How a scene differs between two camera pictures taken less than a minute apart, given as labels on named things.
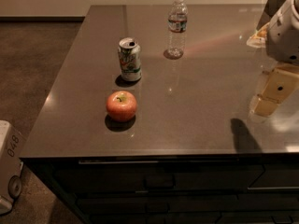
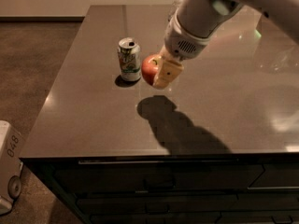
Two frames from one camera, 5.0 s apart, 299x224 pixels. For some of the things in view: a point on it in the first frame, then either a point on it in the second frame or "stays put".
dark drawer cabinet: [247, 188] stays put
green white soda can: [130, 60] stays put
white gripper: [285, 39] -> [182, 42]
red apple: [121, 106] -> [149, 64]
